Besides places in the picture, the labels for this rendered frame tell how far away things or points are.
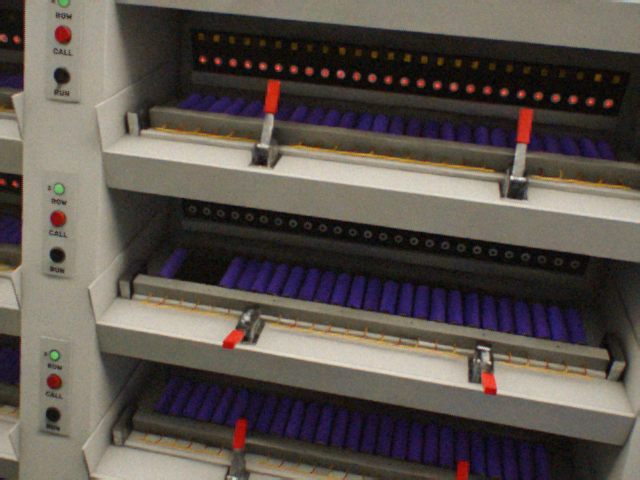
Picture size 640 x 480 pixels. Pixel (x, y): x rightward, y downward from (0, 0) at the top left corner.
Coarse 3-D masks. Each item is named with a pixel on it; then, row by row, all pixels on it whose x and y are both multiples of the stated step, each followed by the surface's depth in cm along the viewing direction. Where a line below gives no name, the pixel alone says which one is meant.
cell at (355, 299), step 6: (360, 276) 77; (354, 282) 76; (360, 282) 76; (366, 282) 77; (354, 288) 75; (360, 288) 75; (354, 294) 74; (360, 294) 74; (348, 300) 73; (354, 300) 72; (360, 300) 73; (348, 306) 72; (354, 306) 72; (360, 306) 72
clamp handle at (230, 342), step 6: (246, 318) 67; (246, 324) 67; (234, 330) 64; (240, 330) 65; (246, 330) 66; (228, 336) 62; (234, 336) 63; (240, 336) 63; (228, 342) 61; (234, 342) 61; (228, 348) 61
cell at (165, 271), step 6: (174, 252) 80; (180, 252) 79; (186, 252) 80; (174, 258) 78; (180, 258) 79; (168, 264) 77; (174, 264) 77; (180, 264) 78; (162, 270) 76; (168, 270) 76; (174, 270) 77; (168, 276) 75
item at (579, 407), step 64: (128, 256) 75; (384, 256) 80; (448, 256) 78; (128, 320) 70; (192, 320) 71; (320, 384) 68; (384, 384) 66; (448, 384) 64; (512, 384) 65; (576, 384) 65
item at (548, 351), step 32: (160, 288) 72; (192, 288) 72; (224, 288) 72; (320, 320) 70; (352, 320) 69; (384, 320) 69; (416, 320) 69; (512, 352) 67; (544, 352) 66; (576, 352) 66
